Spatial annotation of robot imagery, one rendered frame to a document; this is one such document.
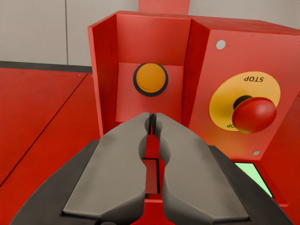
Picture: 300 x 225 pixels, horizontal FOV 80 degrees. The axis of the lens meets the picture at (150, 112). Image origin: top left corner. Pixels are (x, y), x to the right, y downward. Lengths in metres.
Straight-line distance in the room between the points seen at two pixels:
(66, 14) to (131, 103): 0.82
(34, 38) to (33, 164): 0.75
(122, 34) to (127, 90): 0.07
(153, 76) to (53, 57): 0.91
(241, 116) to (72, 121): 0.50
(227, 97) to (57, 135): 0.46
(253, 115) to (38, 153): 0.47
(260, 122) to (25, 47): 1.10
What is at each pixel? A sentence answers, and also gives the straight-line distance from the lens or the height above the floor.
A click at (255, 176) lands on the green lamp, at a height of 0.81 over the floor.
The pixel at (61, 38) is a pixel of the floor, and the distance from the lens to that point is 1.06.
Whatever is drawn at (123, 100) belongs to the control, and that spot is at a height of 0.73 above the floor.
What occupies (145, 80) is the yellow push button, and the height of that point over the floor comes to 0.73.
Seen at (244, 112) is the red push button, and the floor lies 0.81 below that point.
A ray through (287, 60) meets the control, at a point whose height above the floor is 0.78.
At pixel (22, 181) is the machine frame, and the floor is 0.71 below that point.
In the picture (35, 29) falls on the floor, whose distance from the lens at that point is 1.10.
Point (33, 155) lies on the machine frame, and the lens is 0.52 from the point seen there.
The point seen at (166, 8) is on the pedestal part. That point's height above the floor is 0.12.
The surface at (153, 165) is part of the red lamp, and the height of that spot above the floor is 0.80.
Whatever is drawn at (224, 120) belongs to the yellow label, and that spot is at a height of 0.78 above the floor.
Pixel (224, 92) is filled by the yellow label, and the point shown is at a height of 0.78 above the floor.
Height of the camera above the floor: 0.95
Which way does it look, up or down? 57 degrees down
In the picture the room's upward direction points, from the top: 180 degrees clockwise
